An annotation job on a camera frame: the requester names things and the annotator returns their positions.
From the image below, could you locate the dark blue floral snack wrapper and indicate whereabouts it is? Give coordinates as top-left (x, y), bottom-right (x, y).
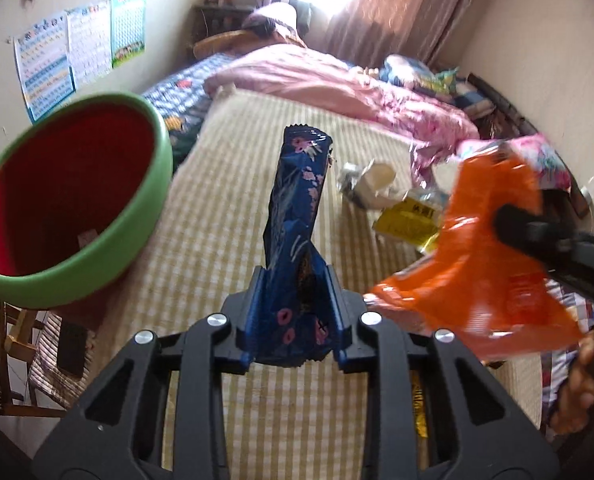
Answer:
top-left (255, 125), bottom-right (333, 367)

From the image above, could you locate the orange plastic snack bag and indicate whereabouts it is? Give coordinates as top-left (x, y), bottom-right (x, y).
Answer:
top-left (364, 152), bottom-right (582, 361)

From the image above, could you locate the person's right hand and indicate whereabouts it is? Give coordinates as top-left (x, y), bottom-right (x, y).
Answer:
top-left (549, 329), bottom-right (594, 434)

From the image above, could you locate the pink floral pillow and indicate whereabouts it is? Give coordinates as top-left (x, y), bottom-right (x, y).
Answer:
top-left (457, 133), bottom-right (573, 191)

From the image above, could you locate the checkered woven bed mat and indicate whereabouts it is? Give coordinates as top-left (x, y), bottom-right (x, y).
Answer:
top-left (29, 86), bottom-right (544, 470)

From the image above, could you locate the dark wooden headboard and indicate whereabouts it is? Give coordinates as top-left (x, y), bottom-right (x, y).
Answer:
top-left (466, 74), bottom-right (591, 224)

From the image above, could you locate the yellow snack wrapper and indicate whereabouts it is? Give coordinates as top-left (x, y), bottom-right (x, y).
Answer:
top-left (373, 188), bottom-right (447, 255)

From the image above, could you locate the white crumpled paper box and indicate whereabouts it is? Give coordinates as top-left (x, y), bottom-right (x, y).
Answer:
top-left (337, 159), bottom-right (404, 210)

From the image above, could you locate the wooden chair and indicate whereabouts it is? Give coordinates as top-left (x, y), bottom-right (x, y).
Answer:
top-left (0, 300), bottom-right (65, 418)

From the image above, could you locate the blue plaid pillow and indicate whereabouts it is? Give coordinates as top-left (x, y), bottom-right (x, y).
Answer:
top-left (378, 54), bottom-right (496, 120)

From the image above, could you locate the red bin with green rim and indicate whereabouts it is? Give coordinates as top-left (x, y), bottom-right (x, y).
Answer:
top-left (0, 92), bottom-right (173, 310)

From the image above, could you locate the pink floral quilt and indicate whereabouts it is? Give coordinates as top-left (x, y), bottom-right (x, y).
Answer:
top-left (204, 44), bottom-right (478, 177)

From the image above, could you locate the pinkish patterned curtain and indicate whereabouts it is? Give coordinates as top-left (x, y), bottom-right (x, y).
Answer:
top-left (323, 0), bottom-right (473, 67)

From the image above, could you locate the blue plaid bed sheet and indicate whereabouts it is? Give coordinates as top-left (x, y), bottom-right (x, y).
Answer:
top-left (142, 53), bottom-right (235, 171)

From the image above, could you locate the brown bolster pillow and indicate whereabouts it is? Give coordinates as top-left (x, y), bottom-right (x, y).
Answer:
top-left (192, 30), bottom-right (259, 61)

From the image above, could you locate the folded pink blanket pile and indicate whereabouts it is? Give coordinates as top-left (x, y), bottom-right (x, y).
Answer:
top-left (241, 1), bottom-right (307, 48)

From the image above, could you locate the dark wooden side table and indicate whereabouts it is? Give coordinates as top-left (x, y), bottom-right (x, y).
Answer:
top-left (187, 3), bottom-right (255, 61)

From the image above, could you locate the left blue wall chart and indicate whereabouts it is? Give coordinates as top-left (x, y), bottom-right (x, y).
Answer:
top-left (14, 11), bottom-right (76, 124)

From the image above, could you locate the middle white wall chart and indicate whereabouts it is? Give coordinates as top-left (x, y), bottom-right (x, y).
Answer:
top-left (67, 0), bottom-right (111, 90)

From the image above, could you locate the right green wall chart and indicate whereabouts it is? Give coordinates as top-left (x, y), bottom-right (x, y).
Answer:
top-left (110, 0), bottom-right (146, 68)

